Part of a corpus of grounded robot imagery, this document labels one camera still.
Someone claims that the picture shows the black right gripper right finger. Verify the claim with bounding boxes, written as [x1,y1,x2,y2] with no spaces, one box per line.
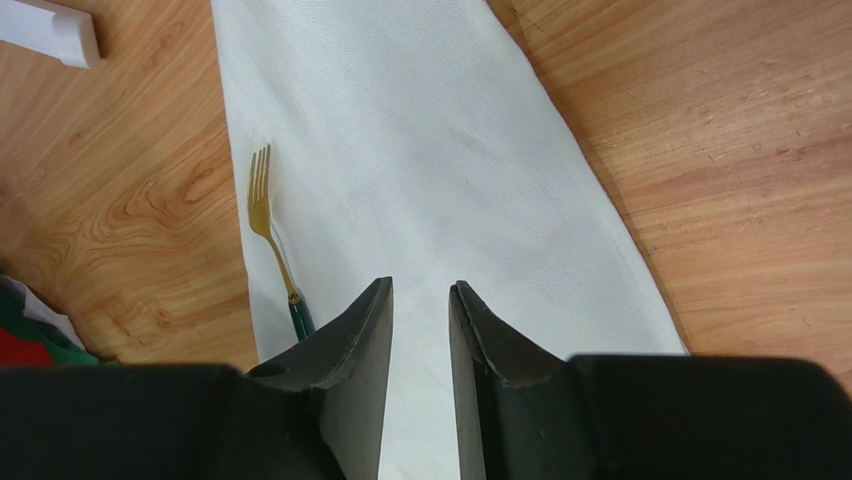
[449,281,586,479]

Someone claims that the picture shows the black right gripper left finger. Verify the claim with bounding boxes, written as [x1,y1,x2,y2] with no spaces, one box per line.
[249,277,394,479]

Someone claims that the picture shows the white cloth napkin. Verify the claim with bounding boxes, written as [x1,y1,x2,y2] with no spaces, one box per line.
[212,1,685,479]

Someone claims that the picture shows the green hanging garment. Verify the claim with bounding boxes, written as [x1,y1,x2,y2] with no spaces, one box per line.
[1,276,100,365]

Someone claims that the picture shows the red hanging garment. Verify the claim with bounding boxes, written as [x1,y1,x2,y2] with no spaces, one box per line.
[1,328,54,367]

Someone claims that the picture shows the white clothes rack stand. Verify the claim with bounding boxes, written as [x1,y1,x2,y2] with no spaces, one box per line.
[1,0,102,69]

